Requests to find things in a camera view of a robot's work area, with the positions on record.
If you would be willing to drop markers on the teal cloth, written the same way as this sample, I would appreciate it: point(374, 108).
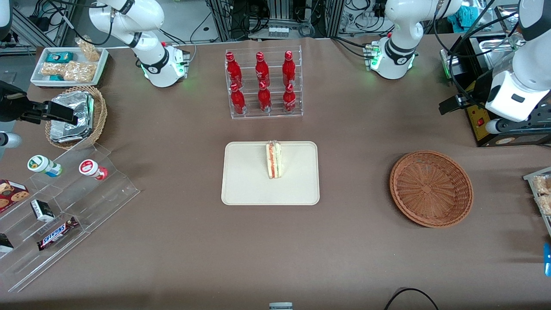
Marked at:
point(467, 16)

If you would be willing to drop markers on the red cookie box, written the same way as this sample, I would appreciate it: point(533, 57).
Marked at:
point(12, 194)

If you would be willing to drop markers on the small black white carton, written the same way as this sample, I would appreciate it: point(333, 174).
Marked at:
point(41, 210)

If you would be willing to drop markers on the white power strip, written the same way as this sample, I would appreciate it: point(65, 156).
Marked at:
point(278, 31)

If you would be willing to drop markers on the white rectangular snack tray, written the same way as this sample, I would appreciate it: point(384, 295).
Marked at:
point(38, 79)

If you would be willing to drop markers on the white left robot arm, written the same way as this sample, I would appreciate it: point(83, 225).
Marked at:
point(398, 26)

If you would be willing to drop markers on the cream plastic tray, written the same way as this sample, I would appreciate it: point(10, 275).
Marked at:
point(245, 181)

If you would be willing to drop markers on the light tan wicker basket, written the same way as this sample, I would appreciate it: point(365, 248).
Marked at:
point(100, 116)

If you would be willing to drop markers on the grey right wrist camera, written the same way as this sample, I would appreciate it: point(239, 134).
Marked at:
point(9, 140)

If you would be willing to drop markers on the steel food pan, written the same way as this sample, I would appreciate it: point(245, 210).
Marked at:
point(490, 47)

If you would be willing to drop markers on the clear acrylic bottle rack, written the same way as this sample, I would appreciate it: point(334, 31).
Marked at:
point(275, 115)

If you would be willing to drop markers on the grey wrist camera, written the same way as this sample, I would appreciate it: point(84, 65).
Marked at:
point(9, 140)
point(493, 127)

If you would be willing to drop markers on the red cola bottle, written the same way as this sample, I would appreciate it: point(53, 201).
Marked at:
point(233, 71)
point(289, 71)
point(261, 71)
point(264, 100)
point(289, 100)
point(237, 101)

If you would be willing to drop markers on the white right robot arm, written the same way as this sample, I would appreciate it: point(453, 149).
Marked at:
point(146, 19)

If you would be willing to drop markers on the black food warmer machine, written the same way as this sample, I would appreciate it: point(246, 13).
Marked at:
point(508, 140)

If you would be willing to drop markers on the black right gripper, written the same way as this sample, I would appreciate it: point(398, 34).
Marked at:
point(9, 104)

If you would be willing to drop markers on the foil wrapped food package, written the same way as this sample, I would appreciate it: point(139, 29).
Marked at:
point(66, 133)
point(71, 100)

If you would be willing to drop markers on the triangle sandwich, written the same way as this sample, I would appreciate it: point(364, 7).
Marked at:
point(274, 161)

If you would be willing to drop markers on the small teal snack pack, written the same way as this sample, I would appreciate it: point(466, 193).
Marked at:
point(56, 78)

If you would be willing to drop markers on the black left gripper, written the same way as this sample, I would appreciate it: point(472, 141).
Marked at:
point(477, 89)

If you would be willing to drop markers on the teal snack box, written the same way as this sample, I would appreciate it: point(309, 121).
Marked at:
point(59, 57)

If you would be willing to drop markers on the brown round wicker basket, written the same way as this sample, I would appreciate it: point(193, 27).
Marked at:
point(430, 189)

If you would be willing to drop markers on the grey tray with snacks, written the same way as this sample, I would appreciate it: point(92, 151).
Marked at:
point(531, 177)

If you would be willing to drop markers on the snickers chocolate bar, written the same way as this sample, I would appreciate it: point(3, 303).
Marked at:
point(57, 234)

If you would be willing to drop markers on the blue plastic object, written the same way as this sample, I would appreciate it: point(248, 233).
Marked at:
point(547, 260)

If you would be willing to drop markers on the clear bag rice snack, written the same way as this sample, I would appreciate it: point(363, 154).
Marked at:
point(546, 204)
point(542, 184)

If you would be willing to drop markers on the green lid yogurt cup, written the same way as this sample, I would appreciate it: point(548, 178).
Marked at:
point(41, 165)

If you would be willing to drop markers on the red lid yogurt cup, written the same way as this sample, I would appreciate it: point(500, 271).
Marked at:
point(90, 168)

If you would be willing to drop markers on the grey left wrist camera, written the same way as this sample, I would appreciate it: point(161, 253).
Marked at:
point(493, 127)

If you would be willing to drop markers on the clear acrylic stepped shelf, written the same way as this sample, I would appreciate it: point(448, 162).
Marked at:
point(107, 193)

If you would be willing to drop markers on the metal equipment rack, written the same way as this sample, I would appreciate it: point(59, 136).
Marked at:
point(327, 17)

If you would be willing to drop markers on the clear bag puffed snack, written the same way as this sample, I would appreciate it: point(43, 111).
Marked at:
point(79, 72)
point(89, 51)
point(51, 69)

